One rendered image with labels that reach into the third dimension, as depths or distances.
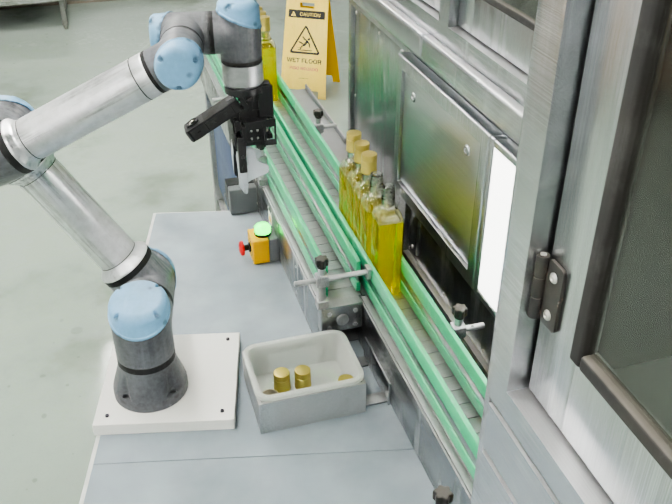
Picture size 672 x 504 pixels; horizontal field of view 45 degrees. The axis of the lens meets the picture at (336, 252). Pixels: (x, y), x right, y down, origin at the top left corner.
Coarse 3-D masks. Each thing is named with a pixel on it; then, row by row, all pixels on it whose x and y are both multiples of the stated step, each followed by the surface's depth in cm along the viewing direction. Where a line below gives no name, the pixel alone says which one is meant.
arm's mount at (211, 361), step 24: (192, 336) 182; (216, 336) 182; (192, 360) 175; (216, 360) 175; (192, 384) 168; (216, 384) 168; (120, 408) 162; (168, 408) 162; (192, 408) 162; (216, 408) 162; (96, 432) 159; (120, 432) 160; (144, 432) 160
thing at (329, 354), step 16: (304, 336) 171; (320, 336) 172; (336, 336) 173; (256, 352) 169; (272, 352) 170; (288, 352) 172; (304, 352) 173; (320, 352) 174; (336, 352) 175; (352, 352) 167; (256, 368) 171; (272, 368) 172; (288, 368) 173; (320, 368) 173; (336, 368) 173; (352, 368) 165; (256, 384) 159; (272, 384) 169; (320, 384) 169; (336, 384) 159; (352, 384) 160; (272, 400) 156
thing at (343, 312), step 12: (336, 300) 175; (348, 300) 175; (360, 300) 175; (324, 312) 173; (336, 312) 174; (348, 312) 175; (360, 312) 176; (324, 324) 175; (336, 324) 176; (348, 324) 177; (360, 324) 178
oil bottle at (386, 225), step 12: (372, 216) 170; (384, 216) 166; (396, 216) 167; (372, 228) 171; (384, 228) 167; (396, 228) 168; (372, 240) 172; (384, 240) 169; (396, 240) 170; (372, 252) 174; (384, 252) 170; (396, 252) 171; (384, 264) 172; (396, 264) 173; (384, 276) 174; (396, 276) 175; (396, 288) 176
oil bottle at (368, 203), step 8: (368, 192) 174; (368, 200) 171; (376, 200) 171; (360, 208) 176; (368, 208) 171; (360, 216) 177; (368, 216) 172; (360, 224) 178; (368, 224) 173; (360, 232) 179; (368, 232) 174; (360, 240) 180; (368, 240) 175; (368, 248) 176; (368, 256) 177
